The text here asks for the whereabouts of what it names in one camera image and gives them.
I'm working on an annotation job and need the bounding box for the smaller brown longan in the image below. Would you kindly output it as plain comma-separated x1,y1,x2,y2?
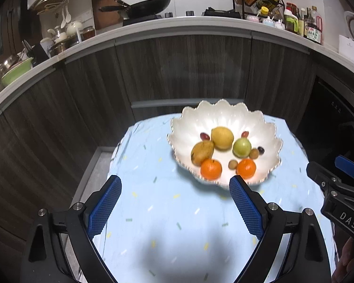
228,160,238,170

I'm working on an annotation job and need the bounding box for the dark blueberry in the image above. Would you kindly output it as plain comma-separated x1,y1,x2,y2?
258,146,265,155

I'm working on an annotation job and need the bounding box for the larger brown longan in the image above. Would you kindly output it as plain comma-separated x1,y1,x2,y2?
249,148,260,160

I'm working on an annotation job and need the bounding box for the orange mandarin with stem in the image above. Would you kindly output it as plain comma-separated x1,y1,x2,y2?
201,158,223,181

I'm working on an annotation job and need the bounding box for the yellow-brown mango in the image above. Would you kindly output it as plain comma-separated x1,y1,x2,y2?
190,140,215,167

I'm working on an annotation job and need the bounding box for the person's right hand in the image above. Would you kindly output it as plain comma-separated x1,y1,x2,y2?
331,237,354,283

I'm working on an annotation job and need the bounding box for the green round fruit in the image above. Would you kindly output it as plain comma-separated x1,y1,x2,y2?
233,137,252,158

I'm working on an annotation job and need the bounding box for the yellow lemon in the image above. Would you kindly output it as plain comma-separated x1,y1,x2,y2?
211,126,234,150

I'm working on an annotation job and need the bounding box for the light blue patterned tablecloth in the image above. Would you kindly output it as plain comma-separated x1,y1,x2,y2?
94,114,337,282

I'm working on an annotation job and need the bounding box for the white rice cooker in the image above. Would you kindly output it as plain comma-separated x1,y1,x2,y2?
338,11,354,63

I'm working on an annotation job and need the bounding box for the white scalloped ceramic bowl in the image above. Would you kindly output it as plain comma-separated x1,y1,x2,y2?
167,99,282,188

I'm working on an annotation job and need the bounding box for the yellow cap bottle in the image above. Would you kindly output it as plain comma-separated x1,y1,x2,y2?
256,6,269,20

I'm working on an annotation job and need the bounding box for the green bowl on counter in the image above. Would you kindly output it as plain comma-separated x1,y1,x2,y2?
0,58,33,87

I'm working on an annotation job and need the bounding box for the white teapot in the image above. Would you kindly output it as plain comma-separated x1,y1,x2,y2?
66,21,82,37

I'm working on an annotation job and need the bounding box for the black frying pan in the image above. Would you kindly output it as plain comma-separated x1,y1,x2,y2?
99,0,171,19

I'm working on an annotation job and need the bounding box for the wooden cutting board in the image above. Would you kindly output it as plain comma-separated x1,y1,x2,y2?
90,0,123,31

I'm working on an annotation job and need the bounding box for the oil bottle red handle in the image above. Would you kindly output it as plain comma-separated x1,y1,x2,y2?
304,6,323,45

